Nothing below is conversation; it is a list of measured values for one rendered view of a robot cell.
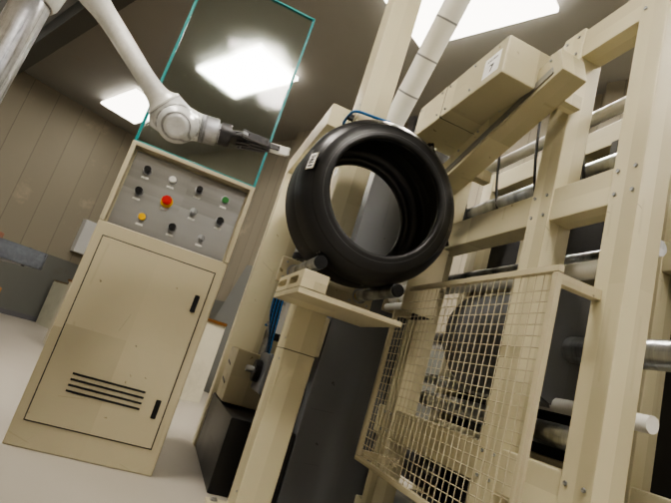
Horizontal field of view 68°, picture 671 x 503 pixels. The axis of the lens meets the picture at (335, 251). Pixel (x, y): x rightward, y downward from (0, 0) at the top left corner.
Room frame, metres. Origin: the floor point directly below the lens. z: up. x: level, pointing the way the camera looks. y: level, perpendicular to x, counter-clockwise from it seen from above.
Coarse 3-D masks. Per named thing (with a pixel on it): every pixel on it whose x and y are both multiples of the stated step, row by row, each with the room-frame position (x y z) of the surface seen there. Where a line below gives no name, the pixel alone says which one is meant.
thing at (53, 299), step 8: (56, 280) 8.25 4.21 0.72; (56, 288) 8.14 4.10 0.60; (64, 288) 7.92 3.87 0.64; (48, 296) 8.26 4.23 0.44; (56, 296) 8.04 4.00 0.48; (48, 304) 8.16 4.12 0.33; (56, 304) 7.95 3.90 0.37; (40, 312) 8.29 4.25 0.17; (48, 312) 8.07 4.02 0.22; (40, 320) 8.19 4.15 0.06; (48, 320) 7.97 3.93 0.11; (48, 328) 7.88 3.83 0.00
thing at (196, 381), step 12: (216, 324) 4.66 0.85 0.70; (204, 336) 4.61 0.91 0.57; (216, 336) 4.70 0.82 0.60; (204, 348) 4.64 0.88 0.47; (216, 348) 4.73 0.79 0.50; (204, 360) 4.67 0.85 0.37; (192, 372) 4.61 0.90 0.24; (204, 372) 4.70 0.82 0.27; (192, 384) 4.64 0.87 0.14; (204, 384) 4.73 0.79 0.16; (192, 396) 4.68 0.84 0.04
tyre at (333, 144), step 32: (352, 128) 1.50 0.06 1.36; (384, 128) 1.52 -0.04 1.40; (320, 160) 1.48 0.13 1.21; (352, 160) 1.78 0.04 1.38; (384, 160) 1.80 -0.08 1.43; (416, 160) 1.71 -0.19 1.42; (288, 192) 1.66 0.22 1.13; (320, 192) 1.48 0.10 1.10; (416, 192) 1.83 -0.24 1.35; (448, 192) 1.60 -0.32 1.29; (288, 224) 1.68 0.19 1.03; (320, 224) 1.50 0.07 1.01; (416, 224) 1.86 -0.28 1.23; (448, 224) 1.61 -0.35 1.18; (352, 256) 1.53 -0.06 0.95; (384, 256) 1.55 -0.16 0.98; (416, 256) 1.58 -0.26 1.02
